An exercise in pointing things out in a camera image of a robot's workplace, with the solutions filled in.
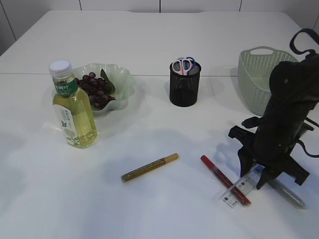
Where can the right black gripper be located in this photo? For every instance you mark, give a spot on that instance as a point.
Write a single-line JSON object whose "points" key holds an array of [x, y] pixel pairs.
{"points": [[269, 140]]}

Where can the silver glitter marker pen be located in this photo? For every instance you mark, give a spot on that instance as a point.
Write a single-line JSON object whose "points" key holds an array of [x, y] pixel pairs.
{"points": [[287, 194]]}

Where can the clear plastic ruler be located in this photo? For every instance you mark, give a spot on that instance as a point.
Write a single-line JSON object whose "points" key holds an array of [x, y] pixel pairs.
{"points": [[246, 185]]}

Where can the blue scissors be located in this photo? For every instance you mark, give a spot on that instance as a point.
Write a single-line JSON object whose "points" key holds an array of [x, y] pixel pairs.
{"points": [[190, 64]]}

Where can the small pink scissors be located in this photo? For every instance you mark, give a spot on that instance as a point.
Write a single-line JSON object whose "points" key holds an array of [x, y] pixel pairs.
{"points": [[179, 67]]}

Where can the dark red grape bunch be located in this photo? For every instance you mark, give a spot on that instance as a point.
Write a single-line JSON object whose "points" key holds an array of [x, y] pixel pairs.
{"points": [[98, 89]]}

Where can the jasmine tea bottle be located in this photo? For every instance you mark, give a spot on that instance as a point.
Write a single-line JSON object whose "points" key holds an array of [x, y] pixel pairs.
{"points": [[72, 107]]}

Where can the red marker pen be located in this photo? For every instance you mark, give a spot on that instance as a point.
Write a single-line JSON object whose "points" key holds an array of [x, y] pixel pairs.
{"points": [[224, 178]]}

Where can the gold glitter marker pen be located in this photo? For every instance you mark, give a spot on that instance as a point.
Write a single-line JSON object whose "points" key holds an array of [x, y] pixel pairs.
{"points": [[148, 168]]}

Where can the green woven plastic basket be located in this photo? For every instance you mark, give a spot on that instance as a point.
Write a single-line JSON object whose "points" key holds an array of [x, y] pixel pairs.
{"points": [[254, 68]]}

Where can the black mesh pen holder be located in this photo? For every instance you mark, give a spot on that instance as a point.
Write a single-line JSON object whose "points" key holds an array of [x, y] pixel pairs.
{"points": [[183, 90]]}

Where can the light green wavy plate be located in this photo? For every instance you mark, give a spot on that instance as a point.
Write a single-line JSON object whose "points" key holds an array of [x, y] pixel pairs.
{"points": [[121, 79]]}

